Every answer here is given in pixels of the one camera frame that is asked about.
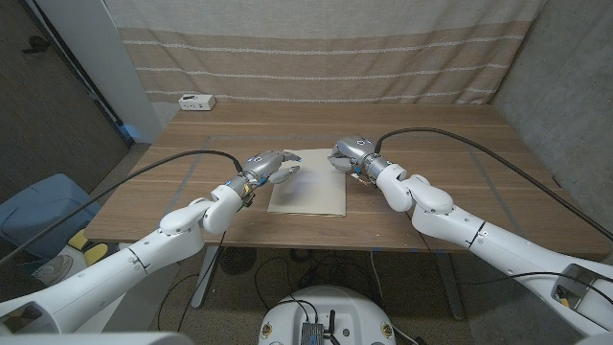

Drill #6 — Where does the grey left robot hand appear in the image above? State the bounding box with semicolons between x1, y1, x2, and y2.
234;149;304;191

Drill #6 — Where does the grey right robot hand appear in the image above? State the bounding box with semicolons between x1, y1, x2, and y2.
328;136;392;181

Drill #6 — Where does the cream paper file folder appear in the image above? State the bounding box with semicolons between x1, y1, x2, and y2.
266;148;348;218

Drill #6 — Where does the white power strip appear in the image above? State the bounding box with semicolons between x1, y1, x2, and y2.
178;94;216;112

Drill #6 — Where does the round black floor vent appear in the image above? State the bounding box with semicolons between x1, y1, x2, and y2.
219;246;258;276

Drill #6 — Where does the beige striped cloth backdrop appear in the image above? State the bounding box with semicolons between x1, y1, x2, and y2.
103;0;547;105

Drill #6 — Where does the white table leg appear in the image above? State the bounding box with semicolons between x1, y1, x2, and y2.
191;245;220;308

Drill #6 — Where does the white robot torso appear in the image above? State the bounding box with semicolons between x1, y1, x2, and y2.
258;285;397;345

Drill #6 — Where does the grey table leg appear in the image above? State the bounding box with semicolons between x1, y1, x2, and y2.
433;252;465;321

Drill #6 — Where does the black antenna on torso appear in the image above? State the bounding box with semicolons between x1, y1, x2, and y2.
321;310;342;345

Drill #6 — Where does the grey box on torso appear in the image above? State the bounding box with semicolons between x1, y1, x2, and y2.
300;321;326;345

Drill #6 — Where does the white pillar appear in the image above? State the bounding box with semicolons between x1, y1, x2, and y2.
35;0;164;144

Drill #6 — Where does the yellow foam object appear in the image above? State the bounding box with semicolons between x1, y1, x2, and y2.
66;228;110;267

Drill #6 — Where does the blue plastic bin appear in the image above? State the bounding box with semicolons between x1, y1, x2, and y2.
0;172;102;260

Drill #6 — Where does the white shoe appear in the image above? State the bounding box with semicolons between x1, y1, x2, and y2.
31;253;76;288

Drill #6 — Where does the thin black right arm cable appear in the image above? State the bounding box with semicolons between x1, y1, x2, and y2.
405;213;440;255

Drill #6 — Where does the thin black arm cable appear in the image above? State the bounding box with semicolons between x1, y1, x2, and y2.
405;213;440;255
176;232;226;332

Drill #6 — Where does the black looped floor cable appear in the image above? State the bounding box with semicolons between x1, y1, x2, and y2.
253;256;294;311

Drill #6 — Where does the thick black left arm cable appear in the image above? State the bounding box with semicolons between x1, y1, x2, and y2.
0;149;244;265

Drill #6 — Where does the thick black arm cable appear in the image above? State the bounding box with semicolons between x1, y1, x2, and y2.
0;149;244;265
374;126;613;241

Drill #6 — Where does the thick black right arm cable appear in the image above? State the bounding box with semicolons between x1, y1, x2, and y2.
374;126;613;241

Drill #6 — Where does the white floor cable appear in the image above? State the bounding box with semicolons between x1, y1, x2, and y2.
368;249;385;302

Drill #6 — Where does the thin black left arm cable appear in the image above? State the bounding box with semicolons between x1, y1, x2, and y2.
176;232;226;332

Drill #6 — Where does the black door handle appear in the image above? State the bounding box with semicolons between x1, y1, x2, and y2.
22;35;51;55

